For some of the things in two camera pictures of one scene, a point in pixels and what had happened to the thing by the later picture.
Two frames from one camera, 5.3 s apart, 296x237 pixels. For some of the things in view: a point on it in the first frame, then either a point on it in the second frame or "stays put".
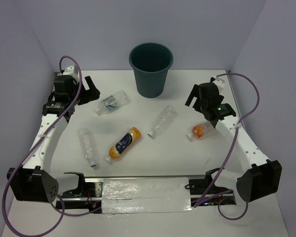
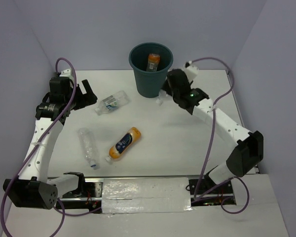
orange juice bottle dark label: (128, 139) stays put
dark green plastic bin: (151, 62) stays put
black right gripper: (195, 93) to (167, 89)
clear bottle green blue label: (112, 102) stays put
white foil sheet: (145, 195) stays put
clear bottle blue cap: (91, 149) stays put
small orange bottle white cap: (199, 132) to (153, 60)
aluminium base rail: (203, 191) stays put
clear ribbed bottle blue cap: (166, 118) to (162, 93)
